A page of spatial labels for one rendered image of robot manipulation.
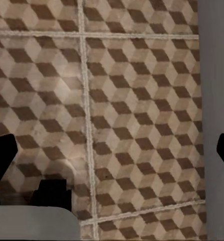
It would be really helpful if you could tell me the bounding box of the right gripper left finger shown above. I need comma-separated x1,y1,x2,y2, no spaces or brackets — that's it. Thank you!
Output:
0,134,18,180

